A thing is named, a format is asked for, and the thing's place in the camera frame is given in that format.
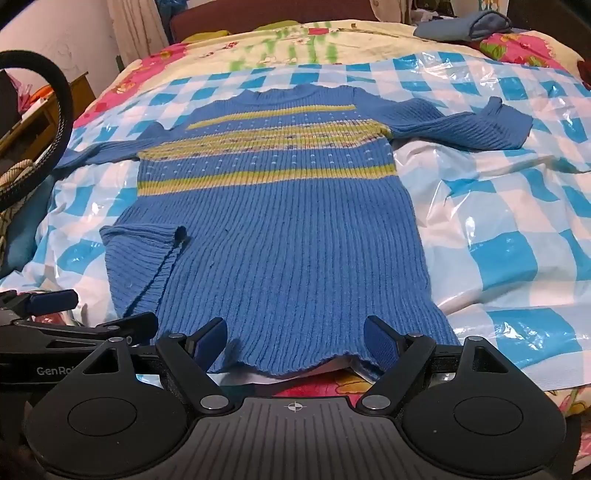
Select folded blue cloth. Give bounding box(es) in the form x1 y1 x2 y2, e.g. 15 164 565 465
413 10 514 43

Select dark red headboard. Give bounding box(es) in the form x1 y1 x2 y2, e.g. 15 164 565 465
168 7 377 44

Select wooden side cabinet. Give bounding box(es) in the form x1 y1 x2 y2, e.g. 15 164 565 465
0 71 98 185

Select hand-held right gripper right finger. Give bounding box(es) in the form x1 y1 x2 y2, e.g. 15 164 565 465
355 316 509 413

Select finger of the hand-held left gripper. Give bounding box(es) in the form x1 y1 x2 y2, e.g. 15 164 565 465
0 289 78 319
14 312 159 348

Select beige curtain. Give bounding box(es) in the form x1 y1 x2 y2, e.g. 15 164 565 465
111 0 169 70

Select blue striped knit sweater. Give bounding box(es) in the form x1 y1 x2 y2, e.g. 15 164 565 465
53 84 534 384

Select black cable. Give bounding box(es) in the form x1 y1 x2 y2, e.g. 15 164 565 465
0 50 75 210

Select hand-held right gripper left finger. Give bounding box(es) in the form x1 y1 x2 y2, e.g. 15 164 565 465
81 318 239 414

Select teal cloth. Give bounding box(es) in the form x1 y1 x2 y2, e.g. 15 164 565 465
0 203 51 278

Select green pillow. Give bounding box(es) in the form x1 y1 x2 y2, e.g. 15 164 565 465
182 30 232 44

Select floral bedsheet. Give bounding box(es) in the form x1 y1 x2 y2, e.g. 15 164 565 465
74 18 591 416

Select blue white checkered plastic sheet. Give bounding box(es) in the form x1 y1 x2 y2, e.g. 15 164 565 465
0 53 591 398

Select pink floral pillow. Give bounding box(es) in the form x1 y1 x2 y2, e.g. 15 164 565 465
478 31 585 77

